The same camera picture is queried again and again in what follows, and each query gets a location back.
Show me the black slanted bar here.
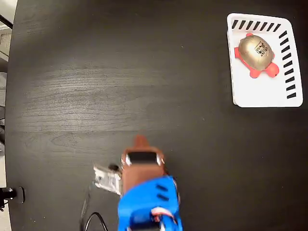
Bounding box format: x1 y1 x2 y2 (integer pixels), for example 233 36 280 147
0 13 14 29

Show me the black looped cable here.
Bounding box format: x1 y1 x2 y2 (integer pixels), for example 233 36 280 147
85 211 108 231

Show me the white plastic basket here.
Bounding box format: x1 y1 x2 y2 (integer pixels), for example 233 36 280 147
226 12 304 108

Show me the red turtle toy gold shell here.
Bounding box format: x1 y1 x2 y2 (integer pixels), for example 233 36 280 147
233 33 280 79

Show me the black camera cable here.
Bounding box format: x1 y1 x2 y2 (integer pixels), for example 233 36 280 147
79 181 97 231

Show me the bare camera circuit board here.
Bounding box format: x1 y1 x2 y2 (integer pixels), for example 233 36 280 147
92 163 124 194

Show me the red white servo wire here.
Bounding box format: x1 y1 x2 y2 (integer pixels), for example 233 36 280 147
149 206 180 223

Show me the black table clamp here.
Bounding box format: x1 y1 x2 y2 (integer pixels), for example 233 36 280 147
0 186 26 205

